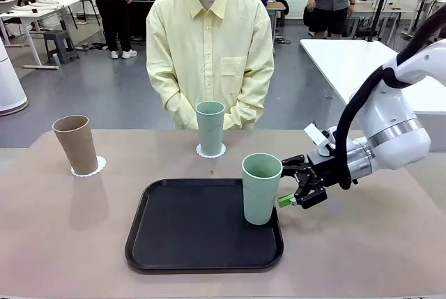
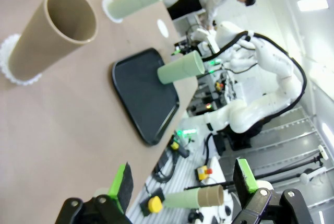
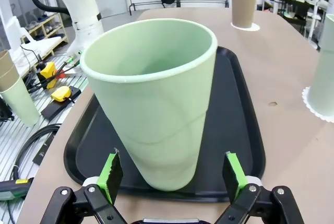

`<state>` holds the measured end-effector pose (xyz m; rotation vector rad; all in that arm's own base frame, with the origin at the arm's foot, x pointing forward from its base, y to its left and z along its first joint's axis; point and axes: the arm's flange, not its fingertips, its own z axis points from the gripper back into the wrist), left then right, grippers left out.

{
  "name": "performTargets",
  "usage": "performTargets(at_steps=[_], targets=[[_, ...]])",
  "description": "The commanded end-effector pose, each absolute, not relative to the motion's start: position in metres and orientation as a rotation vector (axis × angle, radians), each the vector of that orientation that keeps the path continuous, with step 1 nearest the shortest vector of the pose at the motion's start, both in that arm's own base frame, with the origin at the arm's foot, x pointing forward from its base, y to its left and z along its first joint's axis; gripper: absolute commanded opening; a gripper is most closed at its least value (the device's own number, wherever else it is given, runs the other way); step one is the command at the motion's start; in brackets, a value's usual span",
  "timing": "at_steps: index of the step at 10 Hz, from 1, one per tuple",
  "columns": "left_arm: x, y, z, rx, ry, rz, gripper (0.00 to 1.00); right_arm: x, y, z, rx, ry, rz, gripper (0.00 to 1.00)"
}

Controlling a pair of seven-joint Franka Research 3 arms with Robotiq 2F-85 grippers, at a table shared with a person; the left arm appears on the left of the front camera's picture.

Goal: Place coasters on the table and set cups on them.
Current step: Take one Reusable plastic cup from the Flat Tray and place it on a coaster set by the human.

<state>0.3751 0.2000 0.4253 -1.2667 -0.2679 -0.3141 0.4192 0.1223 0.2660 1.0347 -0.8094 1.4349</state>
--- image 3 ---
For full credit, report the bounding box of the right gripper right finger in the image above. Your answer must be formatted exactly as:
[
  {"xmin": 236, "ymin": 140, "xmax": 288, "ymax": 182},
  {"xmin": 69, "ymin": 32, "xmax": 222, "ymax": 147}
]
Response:
[{"xmin": 215, "ymin": 151, "xmax": 305, "ymax": 224}]

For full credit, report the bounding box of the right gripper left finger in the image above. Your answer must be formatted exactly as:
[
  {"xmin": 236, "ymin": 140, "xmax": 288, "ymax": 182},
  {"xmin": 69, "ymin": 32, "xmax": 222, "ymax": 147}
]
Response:
[{"xmin": 46, "ymin": 149, "xmax": 128, "ymax": 224}]

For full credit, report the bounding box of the tall green cup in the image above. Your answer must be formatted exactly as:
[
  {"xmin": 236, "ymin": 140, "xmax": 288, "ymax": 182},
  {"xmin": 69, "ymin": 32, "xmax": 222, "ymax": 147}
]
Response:
[
  {"xmin": 80, "ymin": 18, "xmax": 219, "ymax": 192},
  {"xmin": 307, "ymin": 14, "xmax": 334, "ymax": 120}
]

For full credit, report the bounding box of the white paper doily coaster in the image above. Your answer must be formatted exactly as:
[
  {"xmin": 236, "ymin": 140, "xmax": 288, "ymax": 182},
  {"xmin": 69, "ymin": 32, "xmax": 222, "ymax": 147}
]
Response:
[
  {"xmin": 302, "ymin": 86, "xmax": 334, "ymax": 123},
  {"xmin": 231, "ymin": 21, "xmax": 261, "ymax": 32}
]

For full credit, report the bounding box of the tall brown cup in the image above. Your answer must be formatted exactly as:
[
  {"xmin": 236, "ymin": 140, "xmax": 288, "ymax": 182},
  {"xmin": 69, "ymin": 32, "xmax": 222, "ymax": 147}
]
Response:
[{"xmin": 230, "ymin": 0, "xmax": 259, "ymax": 29}]

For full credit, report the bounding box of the black plastic tray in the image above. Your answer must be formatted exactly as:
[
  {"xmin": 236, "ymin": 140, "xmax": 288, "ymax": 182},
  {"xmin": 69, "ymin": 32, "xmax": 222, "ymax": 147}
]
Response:
[{"xmin": 64, "ymin": 45, "xmax": 267, "ymax": 203}]

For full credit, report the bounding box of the grey slotted metal platform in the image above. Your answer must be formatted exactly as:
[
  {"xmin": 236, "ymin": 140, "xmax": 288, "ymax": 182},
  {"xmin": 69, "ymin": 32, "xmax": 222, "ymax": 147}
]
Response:
[{"xmin": 0, "ymin": 51, "xmax": 89, "ymax": 224}]

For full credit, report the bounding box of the yellow emergency stop box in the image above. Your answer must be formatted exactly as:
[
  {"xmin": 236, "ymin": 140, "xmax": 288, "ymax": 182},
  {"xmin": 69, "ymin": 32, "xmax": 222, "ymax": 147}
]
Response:
[
  {"xmin": 36, "ymin": 61, "xmax": 65, "ymax": 89},
  {"xmin": 51, "ymin": 86, "xmax": 73, "ymax": 102}
]

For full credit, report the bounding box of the spare green cup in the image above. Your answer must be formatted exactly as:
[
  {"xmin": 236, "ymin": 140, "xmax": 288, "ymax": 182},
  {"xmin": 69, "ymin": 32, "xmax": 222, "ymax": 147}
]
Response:
[{"xmin": 0, "ymin": 76, "xmax": 41, "ymax": 127}]

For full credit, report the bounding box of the spare brown cup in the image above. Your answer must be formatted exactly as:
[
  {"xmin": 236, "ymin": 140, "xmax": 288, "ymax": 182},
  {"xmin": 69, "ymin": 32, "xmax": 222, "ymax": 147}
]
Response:
[
  {"xmin": 0, "ymin": 64, "xmax": 20, "ymax": 91},
  {"xmin": 0, "ymin": 50, "xmax": 13, "ymax": 69}
]

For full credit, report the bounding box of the wooden shoe rack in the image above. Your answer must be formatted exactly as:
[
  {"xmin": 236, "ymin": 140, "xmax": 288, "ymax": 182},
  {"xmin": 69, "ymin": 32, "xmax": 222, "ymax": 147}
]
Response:
[{"xmin": 20, "ymin": 12, "xmax": 70, "ymax": 57}]

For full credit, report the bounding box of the white lab desk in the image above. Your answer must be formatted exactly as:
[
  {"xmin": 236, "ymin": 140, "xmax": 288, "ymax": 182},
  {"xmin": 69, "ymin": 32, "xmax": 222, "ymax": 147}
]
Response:
[{"xmin": 262, "ymin": 0, "xmax": 334, "ymax": 50}]

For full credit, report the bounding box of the bundle of black cables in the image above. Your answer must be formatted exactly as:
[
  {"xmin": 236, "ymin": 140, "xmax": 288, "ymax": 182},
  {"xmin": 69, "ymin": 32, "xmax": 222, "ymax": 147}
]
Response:
[{"xmin": 10, "ymin": 123, "xmax": 62, "ymax": 183}]

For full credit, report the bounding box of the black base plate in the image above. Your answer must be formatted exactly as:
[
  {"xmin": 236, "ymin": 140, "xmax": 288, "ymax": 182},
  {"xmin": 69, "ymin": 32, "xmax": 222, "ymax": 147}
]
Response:
[{"xmin": 41, "ymin": 86, "xmax": 81, "ymax": 120}]

